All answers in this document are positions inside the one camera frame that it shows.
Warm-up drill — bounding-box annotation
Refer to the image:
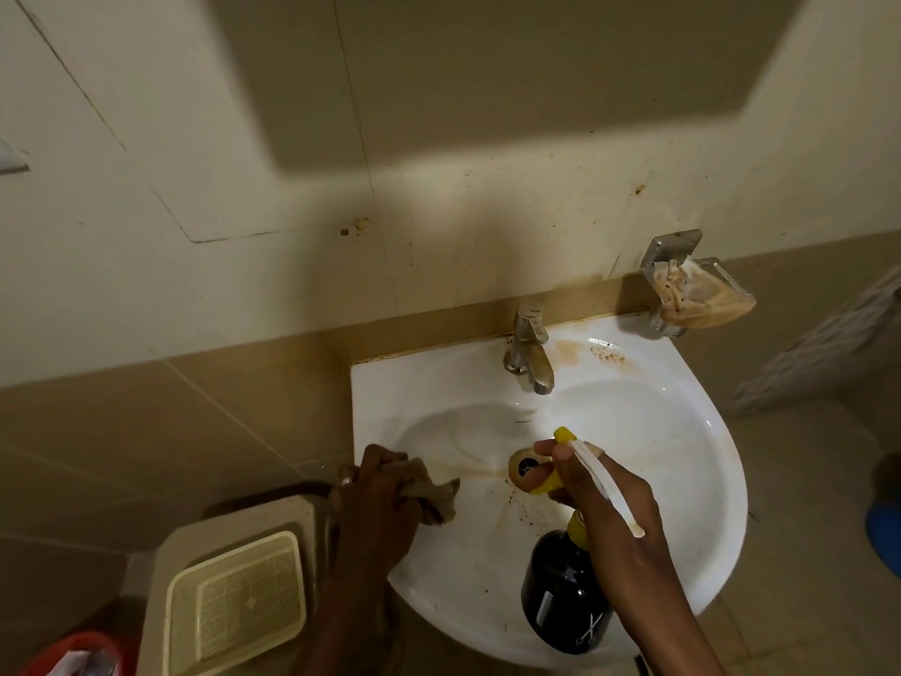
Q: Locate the person's right hand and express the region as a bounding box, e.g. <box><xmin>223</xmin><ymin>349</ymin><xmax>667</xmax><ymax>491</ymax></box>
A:
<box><xmin>528</xmin><ymin>439</ymin><xmax>667</xmax><ymax>600</ymax></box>

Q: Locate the person's left hand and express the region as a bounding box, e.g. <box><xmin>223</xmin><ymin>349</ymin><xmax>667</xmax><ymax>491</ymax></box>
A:
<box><xmin>331</xmin><ymin>445</ymin><xmax>423</xmax><ymax>579</ymax></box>

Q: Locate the brown cleaning cloth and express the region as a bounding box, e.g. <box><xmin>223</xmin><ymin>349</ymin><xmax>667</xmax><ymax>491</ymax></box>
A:
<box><xmin>396</xmin><ymin>457</ymin><xmax>463</xmax><ymax>527</ymax></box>

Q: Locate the black spray bottle yellow nozzle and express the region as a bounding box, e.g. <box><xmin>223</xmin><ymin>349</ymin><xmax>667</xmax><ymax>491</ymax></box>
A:
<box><xmin>519</xmin><ymin>427</ymin><xmax>646</xmax><ymax>657</ymax></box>

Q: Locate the person's right forearm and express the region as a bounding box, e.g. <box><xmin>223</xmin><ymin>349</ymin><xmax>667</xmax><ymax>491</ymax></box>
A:
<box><xmin>598</xmin><ymin>556</ymin><xmax>727</xmax><ymax>676</ymax></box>

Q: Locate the person's left forearm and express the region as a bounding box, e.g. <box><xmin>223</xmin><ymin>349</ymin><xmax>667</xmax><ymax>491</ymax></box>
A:
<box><xmin>292</xmin><ymin>566</ymin><xmax>405</xmax><ymax>676</ymax></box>

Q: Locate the metal sink drain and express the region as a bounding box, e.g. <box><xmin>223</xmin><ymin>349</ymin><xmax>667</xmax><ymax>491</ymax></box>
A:
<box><xmin>507</xmin><ymin>447</ymin><xmax>557</xmax><ymax>488</ymax></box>

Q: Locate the white ceramic wash basin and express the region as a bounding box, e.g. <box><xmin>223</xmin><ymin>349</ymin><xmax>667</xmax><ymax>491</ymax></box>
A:
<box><xmin>350</xmin><ymin>313</ymin><xmax>749</xmax><ymax>674</ymax></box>

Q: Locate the metal basin faucet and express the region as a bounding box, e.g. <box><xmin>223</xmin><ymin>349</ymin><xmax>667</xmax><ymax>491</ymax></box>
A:
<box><xmin>503</xmin><ymin>307</ymin><xmax>557</xmax><ymax>397</ymax></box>

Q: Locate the beige plastic mesh tray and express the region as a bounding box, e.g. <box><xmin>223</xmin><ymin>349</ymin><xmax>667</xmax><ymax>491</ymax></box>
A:
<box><xmin>162</xmin><ymin>530</ymin><xmax>309</xmax><ymax>676</ymax></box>

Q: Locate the clear stained soap dish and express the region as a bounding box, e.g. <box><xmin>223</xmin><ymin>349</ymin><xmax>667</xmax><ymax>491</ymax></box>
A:
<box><xmin>644</xmin><ymin>257</ymin><xmax>758</xmax><ymax>332</ymax></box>

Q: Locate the blue plastic object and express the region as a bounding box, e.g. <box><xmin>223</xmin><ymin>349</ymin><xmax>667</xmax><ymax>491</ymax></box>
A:
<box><xmin>865</xmin><ymin>502</ymin><xmax>901</xmax><ymax>579</ymax></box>

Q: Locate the red plastic bucket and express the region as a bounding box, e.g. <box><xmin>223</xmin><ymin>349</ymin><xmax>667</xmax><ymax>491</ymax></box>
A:
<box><xmin>20</xmin><ymin>630</ymin><xmax>139</xmax><ymax>676</ymax></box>

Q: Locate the metal soap dish bracket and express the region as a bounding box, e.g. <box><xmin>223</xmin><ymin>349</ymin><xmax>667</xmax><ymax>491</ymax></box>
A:
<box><xmin>640</xmin><ymin>229</ymin><xmax>704</xmax><ymax>339</ymax></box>

